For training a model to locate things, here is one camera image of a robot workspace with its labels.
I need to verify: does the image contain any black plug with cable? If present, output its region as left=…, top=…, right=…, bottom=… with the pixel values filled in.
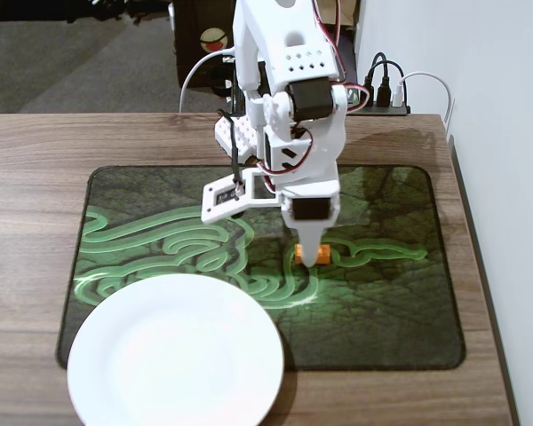
left=376, top=61, right=404, bottom=108
left=362, top=52, right=388, bottom=107

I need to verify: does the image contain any white cable behind arm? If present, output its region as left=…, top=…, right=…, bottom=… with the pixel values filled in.
left=178, top=47, right=237, bottom=114

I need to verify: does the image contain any orange lego block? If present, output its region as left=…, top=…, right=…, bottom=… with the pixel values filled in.
left=293, top=242, right=333, bottom=266

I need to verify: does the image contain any black power strip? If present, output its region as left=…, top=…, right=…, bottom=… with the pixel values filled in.
left=349, top=103, right=412, bottom=118

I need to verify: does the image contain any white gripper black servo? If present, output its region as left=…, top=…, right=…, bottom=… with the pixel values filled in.
left=279, top=178, right=342, bottom=269

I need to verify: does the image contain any green black patterned mouse mat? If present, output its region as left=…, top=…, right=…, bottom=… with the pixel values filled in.
left=54, top=164, right=467, bottom=372

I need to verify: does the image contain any red white servo wire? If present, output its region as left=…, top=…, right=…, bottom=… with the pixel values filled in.
left=311, top=0, right=370, bottom=112
left=256, top=127, right=316, bottom=196

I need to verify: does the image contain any black table clamp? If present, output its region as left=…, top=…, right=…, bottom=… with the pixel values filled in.
left=210, top=61, right=246, bottom=114

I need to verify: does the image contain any white round plate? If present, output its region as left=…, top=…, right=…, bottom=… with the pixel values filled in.
left=66, top=272, right=288, bottom=426

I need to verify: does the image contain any white plug with long cable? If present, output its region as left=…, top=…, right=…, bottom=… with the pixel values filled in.
left=392, top=70, right=456, bottom=139

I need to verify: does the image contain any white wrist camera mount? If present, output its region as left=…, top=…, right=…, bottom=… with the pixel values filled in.
left=200, top=167, right=282, bottom=225

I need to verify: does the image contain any dark cabinet with round sticker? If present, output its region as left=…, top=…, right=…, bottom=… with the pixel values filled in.
left=170, top=0, right=362, bottom=90

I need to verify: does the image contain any black camera cable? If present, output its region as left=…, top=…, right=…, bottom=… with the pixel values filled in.
left=217, top=108, right=246, bottom=197

